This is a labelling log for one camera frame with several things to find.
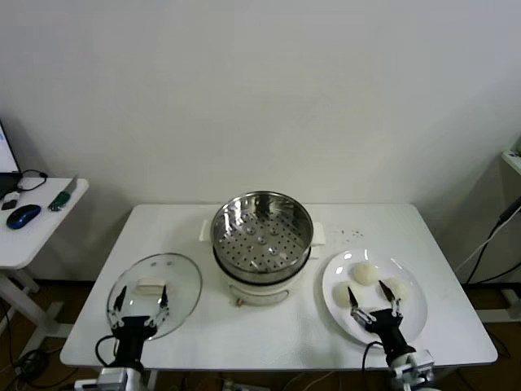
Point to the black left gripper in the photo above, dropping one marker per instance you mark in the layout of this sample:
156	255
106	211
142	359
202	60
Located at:
132	330

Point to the small black dongle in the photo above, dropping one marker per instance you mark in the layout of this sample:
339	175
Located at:
9	205

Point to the round glass pot lid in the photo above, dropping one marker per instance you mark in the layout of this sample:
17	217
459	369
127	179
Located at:
179	277

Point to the blue computer mouse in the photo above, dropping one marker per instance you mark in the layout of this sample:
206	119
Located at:
23	216

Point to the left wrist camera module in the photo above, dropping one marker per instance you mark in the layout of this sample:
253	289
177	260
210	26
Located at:
87	385

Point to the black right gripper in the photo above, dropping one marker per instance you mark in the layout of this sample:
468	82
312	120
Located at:
386	326

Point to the small grey adapter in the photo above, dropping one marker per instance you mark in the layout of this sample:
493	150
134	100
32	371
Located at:
12	196

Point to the white shelf board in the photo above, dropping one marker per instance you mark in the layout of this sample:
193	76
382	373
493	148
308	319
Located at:
513	161

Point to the white electric cooker pot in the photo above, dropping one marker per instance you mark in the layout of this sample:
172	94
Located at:
260	291

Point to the white steamed baozi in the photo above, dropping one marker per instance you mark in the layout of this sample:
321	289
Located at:
401	289
342	295
365	273

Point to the perforated steel steamer basket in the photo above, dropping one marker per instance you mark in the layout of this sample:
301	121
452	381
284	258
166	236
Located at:
264	244

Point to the white side table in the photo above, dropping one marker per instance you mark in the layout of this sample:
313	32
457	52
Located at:
32	244

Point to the dark crumb scatter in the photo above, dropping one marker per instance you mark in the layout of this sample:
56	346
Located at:
357	233

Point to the white power strip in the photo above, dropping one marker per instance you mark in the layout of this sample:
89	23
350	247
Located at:
232	385

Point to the black laptop computer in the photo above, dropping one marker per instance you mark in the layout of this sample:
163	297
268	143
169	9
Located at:
8	155

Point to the round white plate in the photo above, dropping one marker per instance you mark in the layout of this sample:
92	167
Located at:
411	322

